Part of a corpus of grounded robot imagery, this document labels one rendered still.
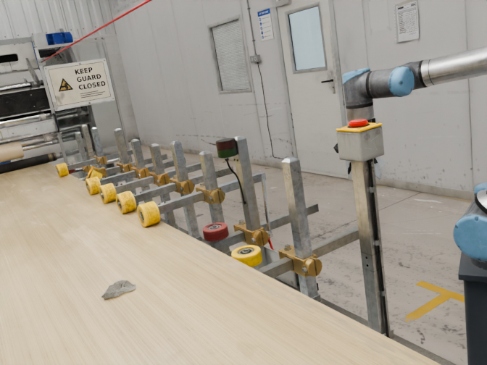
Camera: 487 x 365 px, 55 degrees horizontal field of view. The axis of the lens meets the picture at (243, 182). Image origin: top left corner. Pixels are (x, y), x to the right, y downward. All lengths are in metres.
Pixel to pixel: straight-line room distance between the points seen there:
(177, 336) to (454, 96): 3.48
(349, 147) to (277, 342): 0.42
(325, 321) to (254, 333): 0.14
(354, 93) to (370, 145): 0.60
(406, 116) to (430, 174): 0.56
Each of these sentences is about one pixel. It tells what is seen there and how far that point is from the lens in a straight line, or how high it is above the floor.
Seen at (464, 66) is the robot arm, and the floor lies 1.27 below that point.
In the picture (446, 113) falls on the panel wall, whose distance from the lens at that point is 4.20.
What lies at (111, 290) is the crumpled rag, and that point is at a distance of 1.20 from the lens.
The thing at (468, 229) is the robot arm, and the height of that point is 0.81.
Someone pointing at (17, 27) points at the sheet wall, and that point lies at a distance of 10.38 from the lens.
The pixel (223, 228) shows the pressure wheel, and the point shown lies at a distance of 1.46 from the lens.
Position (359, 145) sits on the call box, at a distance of 0.99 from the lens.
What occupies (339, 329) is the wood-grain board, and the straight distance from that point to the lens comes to 0.90.
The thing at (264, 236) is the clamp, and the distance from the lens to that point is 1.49.
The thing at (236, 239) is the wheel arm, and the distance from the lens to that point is 1.52.
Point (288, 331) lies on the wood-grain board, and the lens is 0.90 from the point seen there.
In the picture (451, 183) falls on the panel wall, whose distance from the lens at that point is 4.32.
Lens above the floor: 1.39
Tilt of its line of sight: 14 degrees down
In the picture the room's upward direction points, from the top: 10 degrees counter-clockwise
